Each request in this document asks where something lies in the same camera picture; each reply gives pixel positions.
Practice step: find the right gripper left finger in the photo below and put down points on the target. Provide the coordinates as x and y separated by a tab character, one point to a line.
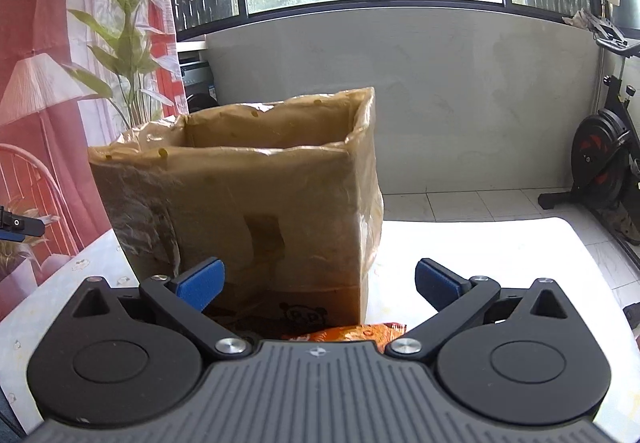
179	303

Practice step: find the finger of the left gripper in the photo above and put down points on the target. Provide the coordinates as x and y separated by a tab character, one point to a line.
16	228

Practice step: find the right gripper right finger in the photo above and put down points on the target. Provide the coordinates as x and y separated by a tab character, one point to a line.
460	304

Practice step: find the orange snack bag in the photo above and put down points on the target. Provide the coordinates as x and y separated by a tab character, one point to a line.
380	334

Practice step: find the brown taped cardboard box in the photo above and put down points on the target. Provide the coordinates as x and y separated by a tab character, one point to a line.
285	194

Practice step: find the green bamboo plant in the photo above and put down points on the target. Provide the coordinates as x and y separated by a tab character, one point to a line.
122	38

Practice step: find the red white printed curtain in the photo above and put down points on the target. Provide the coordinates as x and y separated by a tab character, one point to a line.
48	125

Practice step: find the black exercise bike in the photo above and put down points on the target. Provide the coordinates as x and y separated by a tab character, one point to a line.
604	162

